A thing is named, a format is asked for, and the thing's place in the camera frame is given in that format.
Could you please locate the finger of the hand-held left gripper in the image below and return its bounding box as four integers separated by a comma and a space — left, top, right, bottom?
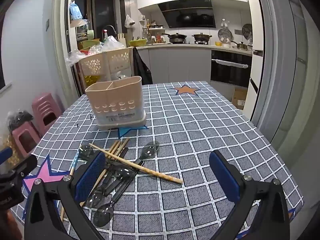
0, 155, 38, 183
0, 147, 13, 165

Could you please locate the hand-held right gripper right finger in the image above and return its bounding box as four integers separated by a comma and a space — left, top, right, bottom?
209, 150, 292, 240

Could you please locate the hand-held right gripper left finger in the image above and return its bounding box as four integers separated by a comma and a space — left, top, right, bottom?
24, 152, 106, 240

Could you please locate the blue dotted wooden chopstick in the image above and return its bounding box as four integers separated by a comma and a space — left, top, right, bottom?
60, 151, 80, 222

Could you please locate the beige plastic utensil holder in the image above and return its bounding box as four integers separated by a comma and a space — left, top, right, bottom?
85, 76, 147, 131

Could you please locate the person's left forearm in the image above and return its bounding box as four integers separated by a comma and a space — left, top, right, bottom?
0, 205, 23, 240

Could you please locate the clear bag of yellow produce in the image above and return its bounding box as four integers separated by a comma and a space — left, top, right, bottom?
0, 134, 19, 163

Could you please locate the pink star sticker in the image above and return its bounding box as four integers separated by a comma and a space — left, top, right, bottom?
22, 155, 73, 220

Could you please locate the pink plastic stool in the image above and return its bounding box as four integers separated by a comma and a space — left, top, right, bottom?
32, 93, 63, 135
12, 127, 42, 159

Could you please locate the dark plastic bag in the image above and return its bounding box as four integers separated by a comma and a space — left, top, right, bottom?
7, 110, 33, 131

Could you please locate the blue-grey checked tablecloth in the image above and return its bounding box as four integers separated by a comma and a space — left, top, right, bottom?
21, 81, 304, 240

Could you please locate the blue star sticker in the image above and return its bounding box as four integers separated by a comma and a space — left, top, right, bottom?
117, 125, 149, 138

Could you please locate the cardboard box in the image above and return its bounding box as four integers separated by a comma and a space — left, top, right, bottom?
231, 87, 248, 110

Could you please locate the orange star sticker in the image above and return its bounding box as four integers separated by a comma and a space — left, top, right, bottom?
174, 84, 200, 96

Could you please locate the yellow oil bottle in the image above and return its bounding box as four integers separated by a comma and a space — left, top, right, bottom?
84, 75, 100, 85

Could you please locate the black built-in oven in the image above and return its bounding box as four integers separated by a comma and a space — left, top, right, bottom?
210, 50, 252, 88

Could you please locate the beige perforated storage cart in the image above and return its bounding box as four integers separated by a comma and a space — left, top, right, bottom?
75, 47, 133, 95

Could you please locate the grey sliding door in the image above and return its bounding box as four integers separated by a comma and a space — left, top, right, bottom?
251, 0, 320, 205

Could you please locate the crumpled clear plastic bag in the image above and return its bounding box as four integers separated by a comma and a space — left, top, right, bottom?
66, 49, 87, 67

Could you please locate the grey kitchen counter cabinet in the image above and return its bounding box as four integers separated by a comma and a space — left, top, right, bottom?
136, 45, 212, 84

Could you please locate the black hanging plastic bag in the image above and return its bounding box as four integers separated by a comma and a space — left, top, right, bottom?
132, 47, 153, 85

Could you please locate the white refrigerator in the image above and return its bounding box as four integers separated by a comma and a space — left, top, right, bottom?
244, 0, 265, 117

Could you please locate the green plastic basin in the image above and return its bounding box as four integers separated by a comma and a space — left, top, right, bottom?
81, 39, 100, 49

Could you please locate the white translucent plastic bag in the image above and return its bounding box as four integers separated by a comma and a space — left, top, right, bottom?
101, 35, 126, 53

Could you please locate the round metal steamer rack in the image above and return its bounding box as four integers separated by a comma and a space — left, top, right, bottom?
217, 28, 232, 42

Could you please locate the black frying pan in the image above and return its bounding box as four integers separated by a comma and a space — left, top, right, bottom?
162, 32, 187, 43

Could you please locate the metal kitchen faucet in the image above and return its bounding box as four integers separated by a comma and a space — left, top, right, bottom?
104, 25, 118, 40

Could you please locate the white spice rack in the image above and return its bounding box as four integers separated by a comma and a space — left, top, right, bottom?
147, 25, 167, 43

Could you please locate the blue hanging package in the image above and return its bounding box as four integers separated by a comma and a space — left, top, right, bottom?
69, 2, 83, 22

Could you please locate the white hanging plastic bag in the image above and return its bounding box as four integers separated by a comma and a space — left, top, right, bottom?
124, 14, 135, 29

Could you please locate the black range hood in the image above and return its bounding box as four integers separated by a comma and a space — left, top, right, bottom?
158, 0, 216, 29

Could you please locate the dark glass door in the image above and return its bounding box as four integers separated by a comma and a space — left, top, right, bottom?
75, 0, 118, 43

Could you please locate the dark wok with handles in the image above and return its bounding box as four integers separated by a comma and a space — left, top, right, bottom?
192, 32, 212, 42

